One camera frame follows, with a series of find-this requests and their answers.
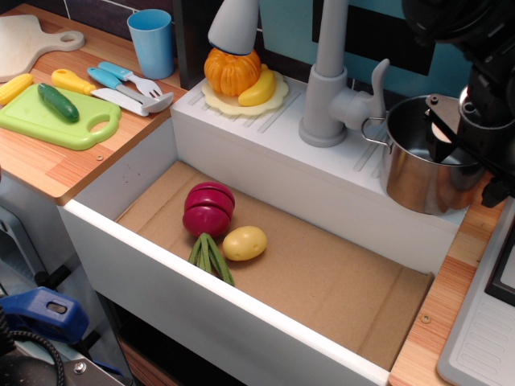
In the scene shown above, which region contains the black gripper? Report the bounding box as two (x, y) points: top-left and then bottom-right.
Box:
(425, 89), (514, 207)

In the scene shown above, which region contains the stainless steel pot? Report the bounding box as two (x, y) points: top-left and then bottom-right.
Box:
(360, 96), (484, 216)

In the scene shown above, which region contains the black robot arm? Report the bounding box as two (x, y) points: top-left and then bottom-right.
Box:
(402, 1), (514, 207)

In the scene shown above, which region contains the white toy sink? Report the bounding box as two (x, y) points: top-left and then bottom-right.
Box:
(60, 81), (465, 385)

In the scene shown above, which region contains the grey toy faucet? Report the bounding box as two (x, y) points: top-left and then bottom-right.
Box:
(208, 1), (389, 148)

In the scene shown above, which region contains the brown cardboard sheet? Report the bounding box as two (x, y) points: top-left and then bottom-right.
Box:
(117, 162), (433, 370)

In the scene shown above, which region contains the yellow toy banana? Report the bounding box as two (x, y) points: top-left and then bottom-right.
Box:
(238, 64), (276, 107)

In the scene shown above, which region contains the grey toy stove top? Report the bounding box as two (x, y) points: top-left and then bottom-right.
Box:
(437, 199), (514, 385)

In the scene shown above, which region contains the cream scalloped toy plate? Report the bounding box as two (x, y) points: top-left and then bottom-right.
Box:
(201, 69), (289, 116)

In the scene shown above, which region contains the yellow toy potato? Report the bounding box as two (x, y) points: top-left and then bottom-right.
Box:
(222, 226), (268, 261)

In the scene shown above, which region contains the orange toy pumpkin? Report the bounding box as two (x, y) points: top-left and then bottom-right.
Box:
(204, 48), (262, 97)

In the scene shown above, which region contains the wooden countertop right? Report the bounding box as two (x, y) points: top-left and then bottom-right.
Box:
(389, 193), (509, 386)

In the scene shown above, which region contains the wooden countertop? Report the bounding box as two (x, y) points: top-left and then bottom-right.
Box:
(1, 3), (171, 205)
(389, 193), (509, 386)

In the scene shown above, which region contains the purple toy beet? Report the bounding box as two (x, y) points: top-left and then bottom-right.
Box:
(182, 181), (235, 285)

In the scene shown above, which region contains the blue plastic cup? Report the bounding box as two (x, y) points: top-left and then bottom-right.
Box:
(127, 9), (175, 80)

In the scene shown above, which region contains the green toy cucumber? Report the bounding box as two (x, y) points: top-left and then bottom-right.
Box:
(37, 83), (80, 123)

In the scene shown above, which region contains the green plastic cutting board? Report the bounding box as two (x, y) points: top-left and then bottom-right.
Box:
(1, 84), (122, 150)

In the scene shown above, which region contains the wooden countertop left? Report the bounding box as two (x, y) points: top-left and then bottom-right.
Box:
(1, 3), (171, 205)

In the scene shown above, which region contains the wooden cutting board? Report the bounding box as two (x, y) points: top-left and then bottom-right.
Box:
(1, 15), (85, 83)

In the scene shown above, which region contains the blue clamp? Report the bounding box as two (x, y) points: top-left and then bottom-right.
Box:
(1, 287), (89, 344)

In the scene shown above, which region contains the yellow toy corn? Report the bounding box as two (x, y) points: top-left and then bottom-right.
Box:
(0, 73), (34, 105)

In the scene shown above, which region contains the blue handled toy spatula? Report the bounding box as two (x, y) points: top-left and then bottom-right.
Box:
(87, 68), (174, 113)

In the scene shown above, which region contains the blue handled toy fork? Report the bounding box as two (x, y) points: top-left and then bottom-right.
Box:
(97, 61), (163, 97)

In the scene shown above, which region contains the yellow handled toy knife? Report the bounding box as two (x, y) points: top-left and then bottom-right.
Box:
(51, 69), (149, 117)

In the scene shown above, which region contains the black braided cable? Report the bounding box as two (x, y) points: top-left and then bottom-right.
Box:
(0, 297), (68, 386)

